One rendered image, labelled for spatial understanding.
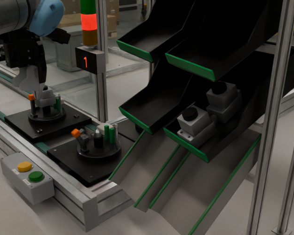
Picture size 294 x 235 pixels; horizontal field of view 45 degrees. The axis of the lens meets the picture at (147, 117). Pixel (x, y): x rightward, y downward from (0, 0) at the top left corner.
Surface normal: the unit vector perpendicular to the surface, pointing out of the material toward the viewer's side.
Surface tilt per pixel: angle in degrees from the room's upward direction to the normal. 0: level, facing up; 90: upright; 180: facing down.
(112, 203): 90
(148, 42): 25
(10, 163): 0
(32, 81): 93
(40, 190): 90
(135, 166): 45
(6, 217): 0
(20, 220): 0
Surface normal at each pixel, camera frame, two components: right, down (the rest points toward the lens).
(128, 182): -0.59, -0.47
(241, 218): 0.00, -0.90
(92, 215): 0.68, 0.31
